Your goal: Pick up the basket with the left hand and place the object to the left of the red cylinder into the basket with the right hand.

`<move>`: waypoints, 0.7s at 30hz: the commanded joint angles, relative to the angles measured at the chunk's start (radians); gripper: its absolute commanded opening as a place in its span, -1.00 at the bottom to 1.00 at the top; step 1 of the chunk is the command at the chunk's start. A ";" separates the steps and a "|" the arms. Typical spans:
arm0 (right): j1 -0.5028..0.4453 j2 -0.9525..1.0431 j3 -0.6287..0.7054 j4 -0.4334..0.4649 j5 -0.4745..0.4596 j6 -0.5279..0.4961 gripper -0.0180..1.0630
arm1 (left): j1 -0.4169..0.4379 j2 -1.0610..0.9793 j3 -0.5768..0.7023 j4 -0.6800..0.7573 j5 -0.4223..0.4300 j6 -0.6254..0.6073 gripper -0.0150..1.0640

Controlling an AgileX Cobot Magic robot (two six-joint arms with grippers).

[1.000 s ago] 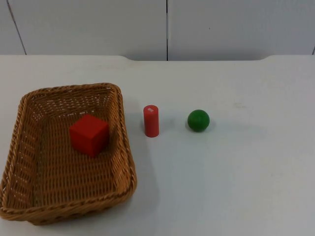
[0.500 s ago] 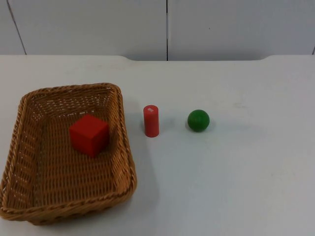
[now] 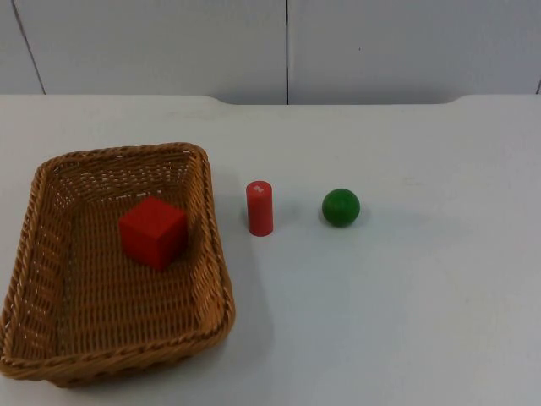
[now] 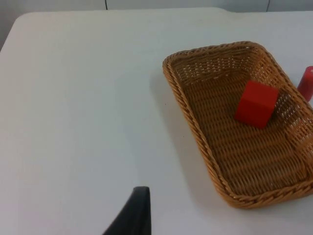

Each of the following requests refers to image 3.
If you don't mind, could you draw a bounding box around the red cylinder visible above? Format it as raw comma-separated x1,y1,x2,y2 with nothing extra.
245,179,275,237

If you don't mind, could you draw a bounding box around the brown wicker basket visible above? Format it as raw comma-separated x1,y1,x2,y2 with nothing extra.
0,142,236,389

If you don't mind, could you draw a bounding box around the green ball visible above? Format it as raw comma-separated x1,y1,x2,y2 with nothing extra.
321,188,362,229

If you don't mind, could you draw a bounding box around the red cube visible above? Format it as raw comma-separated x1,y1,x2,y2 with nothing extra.
117,195,189,271

